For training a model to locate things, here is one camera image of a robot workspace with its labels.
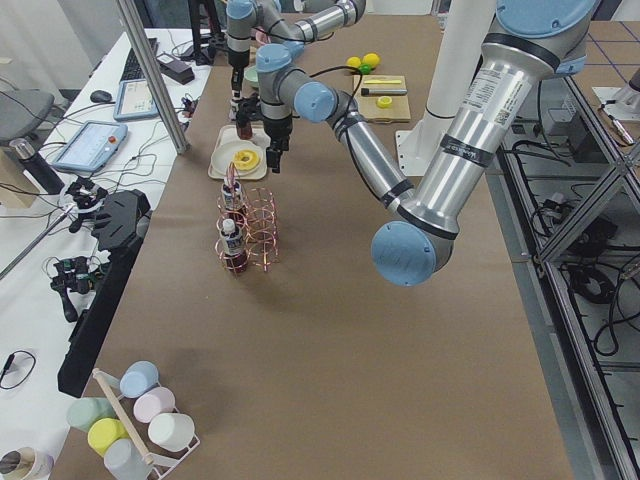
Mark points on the pink cup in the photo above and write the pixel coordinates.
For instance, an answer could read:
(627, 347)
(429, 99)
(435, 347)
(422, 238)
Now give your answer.
(152, 403)

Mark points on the black keyboard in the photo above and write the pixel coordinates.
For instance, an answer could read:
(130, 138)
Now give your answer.
(132, 69)

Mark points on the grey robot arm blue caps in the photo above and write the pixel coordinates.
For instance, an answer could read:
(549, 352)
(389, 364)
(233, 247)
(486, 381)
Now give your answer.
(527, 42)

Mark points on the teach pendant tablet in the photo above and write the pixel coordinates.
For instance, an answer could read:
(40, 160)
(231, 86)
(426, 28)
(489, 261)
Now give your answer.
(91, 147)
(134, 101)

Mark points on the tea bottle front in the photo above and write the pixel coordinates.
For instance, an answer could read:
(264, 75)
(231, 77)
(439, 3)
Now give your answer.
(233, 245)

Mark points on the yellow plastic knife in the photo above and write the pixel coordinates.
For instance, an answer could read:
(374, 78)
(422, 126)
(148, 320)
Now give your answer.
(383, 80)

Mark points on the aluminium frame post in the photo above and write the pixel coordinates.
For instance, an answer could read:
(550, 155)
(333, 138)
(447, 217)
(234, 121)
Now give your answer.
(139, 43)

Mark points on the computer mouse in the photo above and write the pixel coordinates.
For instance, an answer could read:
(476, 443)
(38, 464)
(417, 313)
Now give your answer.
(101, 97)

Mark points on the light blue cup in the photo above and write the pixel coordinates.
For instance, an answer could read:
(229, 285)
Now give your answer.
(139, 378)

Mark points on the glazed donut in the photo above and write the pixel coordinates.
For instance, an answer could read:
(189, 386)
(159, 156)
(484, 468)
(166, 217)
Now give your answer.
(246, 160)

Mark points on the yellow lemon upper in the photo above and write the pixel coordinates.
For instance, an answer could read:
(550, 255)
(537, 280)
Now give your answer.
(371, 59)

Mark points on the white round plate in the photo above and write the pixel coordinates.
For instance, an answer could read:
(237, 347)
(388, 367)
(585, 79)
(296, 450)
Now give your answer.
(222, 157)

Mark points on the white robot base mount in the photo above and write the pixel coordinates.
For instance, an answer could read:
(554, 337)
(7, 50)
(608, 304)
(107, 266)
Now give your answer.
(466, 26)

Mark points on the yellow lemon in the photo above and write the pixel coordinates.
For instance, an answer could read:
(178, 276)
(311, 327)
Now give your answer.
(354, 62)
(371, 59)

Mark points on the white cup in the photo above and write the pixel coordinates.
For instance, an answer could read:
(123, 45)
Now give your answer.
(171, 431)

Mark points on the tea bottle right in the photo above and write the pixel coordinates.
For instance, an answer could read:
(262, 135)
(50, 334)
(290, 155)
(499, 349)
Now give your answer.
(233, 197)

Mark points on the yellow cup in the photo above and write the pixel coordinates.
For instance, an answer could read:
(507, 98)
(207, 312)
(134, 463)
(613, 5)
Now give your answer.
(104, 432)

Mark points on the tea bottle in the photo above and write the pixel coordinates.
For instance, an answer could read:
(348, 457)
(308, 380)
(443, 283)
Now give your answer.
(233, 197)
(244, 127)
(233, 245)

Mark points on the black thermos bottle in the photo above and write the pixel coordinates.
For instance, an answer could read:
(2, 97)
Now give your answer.
(36, 165)

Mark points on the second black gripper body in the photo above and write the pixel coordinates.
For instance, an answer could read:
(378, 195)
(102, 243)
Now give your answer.
(236, 58)

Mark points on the second grey robot arm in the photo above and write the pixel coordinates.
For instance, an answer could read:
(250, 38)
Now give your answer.
(244, 16)

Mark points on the green cup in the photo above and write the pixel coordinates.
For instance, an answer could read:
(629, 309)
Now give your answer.
(86, 411)

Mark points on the white cup rack wooden handle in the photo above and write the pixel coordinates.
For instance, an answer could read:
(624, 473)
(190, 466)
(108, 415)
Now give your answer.
(163, 462)

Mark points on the tea bottle back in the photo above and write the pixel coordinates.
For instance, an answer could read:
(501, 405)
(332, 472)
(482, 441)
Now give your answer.
(244, 127)

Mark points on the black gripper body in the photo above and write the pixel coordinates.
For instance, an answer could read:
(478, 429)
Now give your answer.
(277, 131)

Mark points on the steel muddler black tip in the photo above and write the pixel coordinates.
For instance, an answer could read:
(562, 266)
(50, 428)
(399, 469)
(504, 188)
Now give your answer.
(377, 92)

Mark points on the half lemon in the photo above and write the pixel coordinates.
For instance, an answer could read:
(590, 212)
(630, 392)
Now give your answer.
(384, 102)

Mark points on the bamboo cutting board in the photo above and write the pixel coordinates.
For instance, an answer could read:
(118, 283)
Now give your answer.
(398, 112)

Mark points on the light green bowl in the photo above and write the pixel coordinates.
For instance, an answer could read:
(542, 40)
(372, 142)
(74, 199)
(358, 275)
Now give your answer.
(251, 77)

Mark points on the teach pendant tablet far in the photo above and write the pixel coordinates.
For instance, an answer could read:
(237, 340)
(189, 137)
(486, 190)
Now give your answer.
(134, 101)

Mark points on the copper wire bottle rack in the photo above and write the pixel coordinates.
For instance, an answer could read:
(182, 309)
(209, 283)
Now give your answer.
(257, 221)

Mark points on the yellow lemon lower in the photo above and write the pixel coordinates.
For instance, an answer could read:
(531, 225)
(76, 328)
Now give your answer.
(354, 62)

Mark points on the cream serving tray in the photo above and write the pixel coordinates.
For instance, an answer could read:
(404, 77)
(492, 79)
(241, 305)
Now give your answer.
(260, 138)

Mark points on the teach pendant tablet near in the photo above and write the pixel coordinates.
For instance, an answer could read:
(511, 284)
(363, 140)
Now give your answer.
(91, 147)

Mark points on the grey cup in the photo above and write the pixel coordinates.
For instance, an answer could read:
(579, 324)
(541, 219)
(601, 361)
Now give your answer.
(123, 460)

